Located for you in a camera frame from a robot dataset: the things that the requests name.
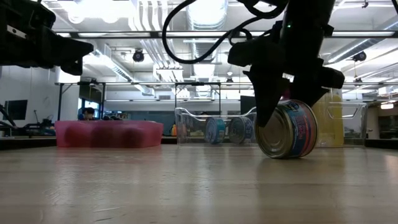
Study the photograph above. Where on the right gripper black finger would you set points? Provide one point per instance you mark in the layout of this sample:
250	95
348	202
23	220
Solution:
314	85
267	84

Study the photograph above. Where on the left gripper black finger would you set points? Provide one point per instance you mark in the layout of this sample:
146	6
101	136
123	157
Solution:
73	68
68	48

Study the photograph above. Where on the yellow plastic water bottle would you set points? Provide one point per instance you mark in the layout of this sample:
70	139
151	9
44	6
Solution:
329	124

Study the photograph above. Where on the silver tin can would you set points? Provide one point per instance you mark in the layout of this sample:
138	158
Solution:
289	130

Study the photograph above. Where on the blue-label tin can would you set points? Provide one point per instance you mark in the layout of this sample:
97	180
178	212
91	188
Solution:
241	130

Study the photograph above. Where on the yellowfin tuna can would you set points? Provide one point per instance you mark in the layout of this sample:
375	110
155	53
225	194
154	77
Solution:
215	130

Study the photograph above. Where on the black background robot arm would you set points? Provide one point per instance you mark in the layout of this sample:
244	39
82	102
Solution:
34	127

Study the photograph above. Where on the black computer monitor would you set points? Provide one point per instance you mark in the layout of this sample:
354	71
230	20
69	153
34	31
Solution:
15	109
247	104

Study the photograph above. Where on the person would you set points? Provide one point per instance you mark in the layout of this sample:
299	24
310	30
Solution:
88	113

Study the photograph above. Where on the clear plastic bin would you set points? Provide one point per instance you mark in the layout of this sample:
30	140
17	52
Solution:
354	124
192	130

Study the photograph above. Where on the black overhead light bar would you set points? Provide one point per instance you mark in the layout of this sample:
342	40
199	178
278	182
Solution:
124	34

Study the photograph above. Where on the pink plastic tray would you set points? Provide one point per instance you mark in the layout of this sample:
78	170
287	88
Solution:
109	133

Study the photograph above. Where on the small black ceiling fixture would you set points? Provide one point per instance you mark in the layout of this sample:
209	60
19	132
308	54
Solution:
365	3

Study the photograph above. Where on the small orange object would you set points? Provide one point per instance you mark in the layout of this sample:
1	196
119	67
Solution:
174	130

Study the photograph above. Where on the black hanging ceiling camera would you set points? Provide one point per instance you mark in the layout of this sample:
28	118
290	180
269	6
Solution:
138	56
359	56

